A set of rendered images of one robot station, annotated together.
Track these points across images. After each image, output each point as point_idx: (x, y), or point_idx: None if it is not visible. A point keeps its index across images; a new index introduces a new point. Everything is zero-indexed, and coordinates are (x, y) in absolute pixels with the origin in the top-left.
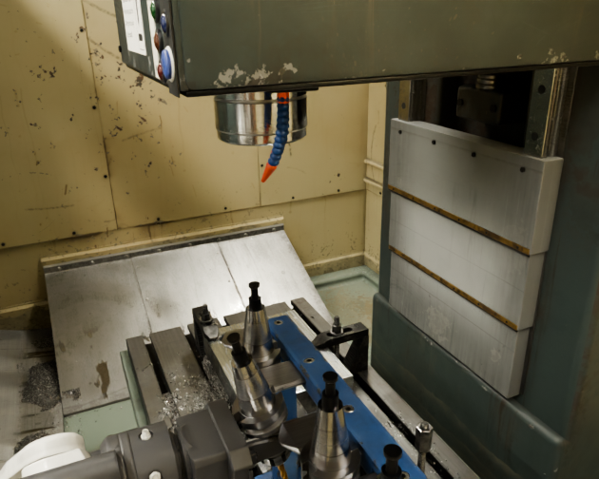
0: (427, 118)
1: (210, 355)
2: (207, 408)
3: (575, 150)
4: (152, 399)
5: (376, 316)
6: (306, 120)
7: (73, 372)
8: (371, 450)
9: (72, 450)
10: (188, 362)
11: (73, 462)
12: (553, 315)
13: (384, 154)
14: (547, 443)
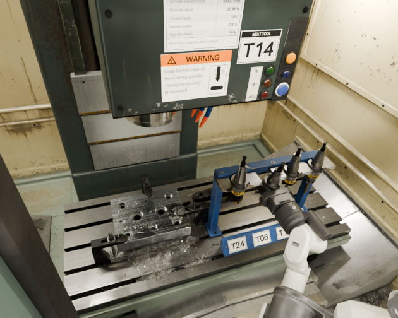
0: (91, 68)
1: (133, 245)
2: (270, 196)
3: None
4: (144, 285)
5: (80, 183)
6: None
7: None
8: (289, 160)
9: (306, 225)
10: (112, 267)
11: (314, 221)
12: (186, 118)
13: (52, 100)
14: (194, 157)
